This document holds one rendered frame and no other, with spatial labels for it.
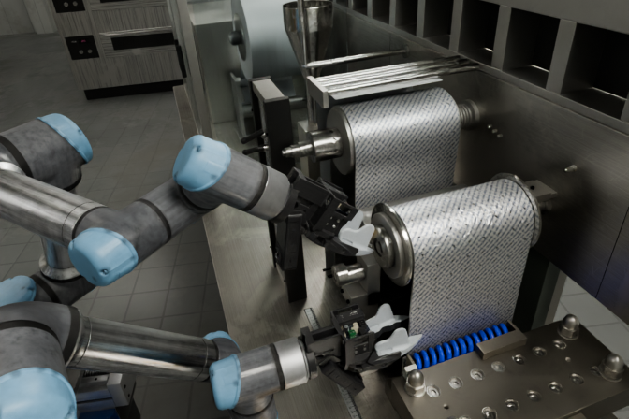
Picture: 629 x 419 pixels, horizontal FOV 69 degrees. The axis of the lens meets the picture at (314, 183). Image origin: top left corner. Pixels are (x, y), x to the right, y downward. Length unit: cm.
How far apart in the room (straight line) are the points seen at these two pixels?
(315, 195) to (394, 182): 32
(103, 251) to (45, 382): 15
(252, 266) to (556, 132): 84
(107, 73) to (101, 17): 61
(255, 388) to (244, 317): 42
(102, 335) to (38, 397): 20
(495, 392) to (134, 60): 522
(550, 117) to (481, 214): 22
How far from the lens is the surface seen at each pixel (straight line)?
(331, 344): 79
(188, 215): 69
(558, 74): 90
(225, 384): 78
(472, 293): 90
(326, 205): 69
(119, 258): 63
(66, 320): 75
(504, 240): 86
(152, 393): 228
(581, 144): 88
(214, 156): 61
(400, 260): 76
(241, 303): 122
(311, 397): 103
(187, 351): 86
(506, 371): 94
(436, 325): 91
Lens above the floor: 175
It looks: 31 degrees down
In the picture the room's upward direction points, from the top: 4 degrees counter-clockwise
